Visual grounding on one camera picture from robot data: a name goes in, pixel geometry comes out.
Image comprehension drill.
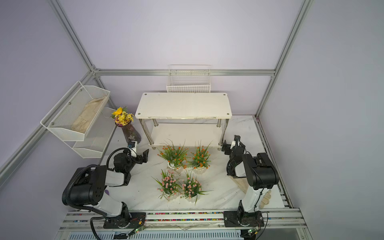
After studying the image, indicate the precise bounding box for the beige work glove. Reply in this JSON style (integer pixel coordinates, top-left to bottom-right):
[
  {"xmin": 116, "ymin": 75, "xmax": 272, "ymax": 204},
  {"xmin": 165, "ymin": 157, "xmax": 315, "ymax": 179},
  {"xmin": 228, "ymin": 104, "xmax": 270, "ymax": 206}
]
[{"xmin": 230, "ymin": 177, "xmax": 272, "ymax": 213}]

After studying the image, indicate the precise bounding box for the white wire wall basket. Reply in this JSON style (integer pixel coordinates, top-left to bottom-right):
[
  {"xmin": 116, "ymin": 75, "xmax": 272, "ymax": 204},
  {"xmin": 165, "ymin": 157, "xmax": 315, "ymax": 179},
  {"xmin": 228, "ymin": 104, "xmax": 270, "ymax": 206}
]
[{"xmin": 167, "ymin": 64, "xmax": 211, "ymax": 93}]

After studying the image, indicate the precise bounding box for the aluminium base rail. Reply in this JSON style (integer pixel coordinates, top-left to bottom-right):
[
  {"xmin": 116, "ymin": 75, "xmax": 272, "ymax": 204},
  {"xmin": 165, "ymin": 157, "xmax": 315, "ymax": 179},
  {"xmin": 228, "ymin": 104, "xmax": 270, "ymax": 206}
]
[{"xmin": 59, "ymin": 209, "xmax": 308, "ymax": 232}]

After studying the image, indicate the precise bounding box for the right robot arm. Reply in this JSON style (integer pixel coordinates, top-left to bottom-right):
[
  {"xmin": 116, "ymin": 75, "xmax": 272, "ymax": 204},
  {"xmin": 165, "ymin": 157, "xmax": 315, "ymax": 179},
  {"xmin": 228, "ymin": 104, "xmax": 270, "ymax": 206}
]
[{"xmin": 222, "ymin": 135, "xmax": 280, "ymax": 229}]

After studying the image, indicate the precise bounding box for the purple glass vase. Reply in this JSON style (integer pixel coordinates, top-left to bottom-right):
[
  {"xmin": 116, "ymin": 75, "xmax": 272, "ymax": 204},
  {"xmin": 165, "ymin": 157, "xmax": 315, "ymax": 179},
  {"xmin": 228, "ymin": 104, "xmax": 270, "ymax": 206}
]
[{"xmin": 116, "ymin": 122, "xmax": 142, "ymax": 145}]

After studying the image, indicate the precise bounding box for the white mesh upper wall basket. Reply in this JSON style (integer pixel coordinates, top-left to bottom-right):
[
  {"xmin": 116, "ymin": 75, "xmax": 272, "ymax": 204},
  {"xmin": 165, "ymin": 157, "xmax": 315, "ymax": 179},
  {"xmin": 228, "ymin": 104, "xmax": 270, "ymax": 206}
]
[{"xmin": 41, "ymin": 81, "xmax": 110, "ymax": 142}]

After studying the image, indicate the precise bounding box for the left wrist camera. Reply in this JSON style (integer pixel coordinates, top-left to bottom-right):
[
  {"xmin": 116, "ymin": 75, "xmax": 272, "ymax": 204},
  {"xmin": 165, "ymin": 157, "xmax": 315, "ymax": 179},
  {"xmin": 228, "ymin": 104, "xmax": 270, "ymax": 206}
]
[{"xmin": 128, "ymin": 141, "xmax": 138, "ymax": 158}]

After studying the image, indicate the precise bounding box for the white mesh lower wall basket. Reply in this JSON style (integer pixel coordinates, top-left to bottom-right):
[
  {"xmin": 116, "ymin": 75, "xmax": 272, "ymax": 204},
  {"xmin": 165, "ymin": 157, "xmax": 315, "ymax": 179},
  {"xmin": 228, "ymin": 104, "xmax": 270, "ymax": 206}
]
[{"xmin": 72, "ymin": 107, "xmax": 116, "ymax": 159}]

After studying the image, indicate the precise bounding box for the orange flower pot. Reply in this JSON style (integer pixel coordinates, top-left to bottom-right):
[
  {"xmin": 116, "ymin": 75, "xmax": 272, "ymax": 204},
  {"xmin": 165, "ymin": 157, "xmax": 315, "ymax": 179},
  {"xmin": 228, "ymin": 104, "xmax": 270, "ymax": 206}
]
[
  {"xmin": 158, "ymin": 140, "xmax": 189, "ymax": 175},
  {"xmin": 187, "ymin": 143, "xmax": 211, "ymax": 175}
]

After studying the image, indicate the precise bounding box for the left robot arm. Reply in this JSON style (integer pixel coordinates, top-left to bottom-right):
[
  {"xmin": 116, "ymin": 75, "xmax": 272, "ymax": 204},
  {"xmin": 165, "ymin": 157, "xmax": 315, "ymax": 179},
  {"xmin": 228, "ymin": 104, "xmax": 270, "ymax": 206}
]
[{"xmin": 62, "ymin": 147, "xmax": 149, "ymax": 230}]

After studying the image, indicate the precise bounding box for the pink flower pot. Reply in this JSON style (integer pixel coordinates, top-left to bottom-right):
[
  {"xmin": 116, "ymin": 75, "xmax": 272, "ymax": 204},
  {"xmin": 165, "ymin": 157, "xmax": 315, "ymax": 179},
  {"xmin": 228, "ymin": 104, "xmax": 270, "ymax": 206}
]
[
  {"xmin": 180, "ymin": 171, "xmax": 210, "ymax": 205},
  {"xmin": 154, "ymin": 170, "xmax": 181, "ymax": 201}
]

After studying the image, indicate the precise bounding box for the white two-tier metal rack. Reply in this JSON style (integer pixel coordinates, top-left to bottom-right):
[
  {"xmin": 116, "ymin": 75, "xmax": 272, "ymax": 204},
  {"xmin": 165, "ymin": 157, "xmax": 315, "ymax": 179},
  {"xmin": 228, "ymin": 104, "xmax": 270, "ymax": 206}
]
[{"xmin": 136, "ymin": 93, "xmax": 232, "ymax": 148}]

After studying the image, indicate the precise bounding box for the white mesh wall basket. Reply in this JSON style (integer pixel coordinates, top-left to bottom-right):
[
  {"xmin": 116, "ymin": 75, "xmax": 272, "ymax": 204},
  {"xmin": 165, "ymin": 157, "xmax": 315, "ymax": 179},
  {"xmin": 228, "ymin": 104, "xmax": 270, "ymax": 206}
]
[
  {"xmin": 41, "ymin": 81, "xmax": 110, "ymax": 142},
  {"xmin": 72, "ymin": 107, "xmax": 116, "ymax": 159}
]

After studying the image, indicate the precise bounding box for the beige cloth in basket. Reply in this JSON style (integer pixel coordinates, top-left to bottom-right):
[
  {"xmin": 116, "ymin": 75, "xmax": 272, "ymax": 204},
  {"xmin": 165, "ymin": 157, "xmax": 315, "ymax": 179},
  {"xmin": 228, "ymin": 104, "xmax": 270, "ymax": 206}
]
[{"xmin": 71, "ymin": 97, "xmax": 106, "ymax": 134}]

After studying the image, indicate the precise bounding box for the yellow artificial flower bouquet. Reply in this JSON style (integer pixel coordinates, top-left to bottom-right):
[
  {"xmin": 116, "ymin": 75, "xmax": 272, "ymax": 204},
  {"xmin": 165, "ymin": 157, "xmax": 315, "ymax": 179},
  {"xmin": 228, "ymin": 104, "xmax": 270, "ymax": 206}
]
[{"xmin": 111, "ymin": 107, "xmax": 134, "ymax": 127}]

